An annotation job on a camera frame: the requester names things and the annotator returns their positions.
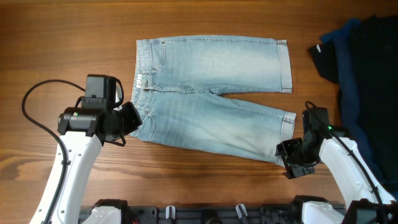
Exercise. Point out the light blue denim shorts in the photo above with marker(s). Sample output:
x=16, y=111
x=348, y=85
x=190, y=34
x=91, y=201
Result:
x=183, y=90

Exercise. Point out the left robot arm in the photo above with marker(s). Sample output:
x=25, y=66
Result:
x=83, y=132

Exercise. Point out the dark blue folded garment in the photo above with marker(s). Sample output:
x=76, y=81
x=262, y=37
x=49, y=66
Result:
x=332, y=59

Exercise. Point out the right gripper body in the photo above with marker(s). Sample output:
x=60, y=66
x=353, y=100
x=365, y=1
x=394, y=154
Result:
x=298, y=160

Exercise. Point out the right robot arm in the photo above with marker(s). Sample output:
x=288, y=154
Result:
x=366, y=200

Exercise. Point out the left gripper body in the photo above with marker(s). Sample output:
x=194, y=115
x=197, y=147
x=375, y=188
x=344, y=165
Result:
x=127, y=119

